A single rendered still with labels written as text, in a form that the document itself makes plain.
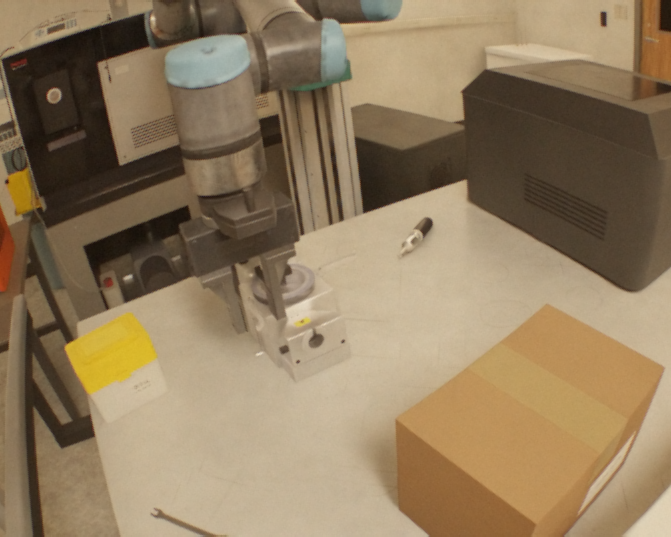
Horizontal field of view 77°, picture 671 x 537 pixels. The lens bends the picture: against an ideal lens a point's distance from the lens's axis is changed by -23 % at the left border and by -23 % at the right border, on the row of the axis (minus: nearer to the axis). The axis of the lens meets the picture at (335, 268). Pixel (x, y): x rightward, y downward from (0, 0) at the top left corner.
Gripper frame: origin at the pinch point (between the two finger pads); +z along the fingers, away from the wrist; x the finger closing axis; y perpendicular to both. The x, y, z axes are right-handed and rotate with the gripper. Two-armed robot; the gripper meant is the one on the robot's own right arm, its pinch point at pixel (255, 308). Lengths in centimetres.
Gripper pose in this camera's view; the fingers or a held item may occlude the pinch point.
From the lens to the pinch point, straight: 67.4
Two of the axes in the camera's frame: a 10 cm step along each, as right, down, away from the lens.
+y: -4.4, -4.3, 7.9
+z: 1.2, 8.4, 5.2
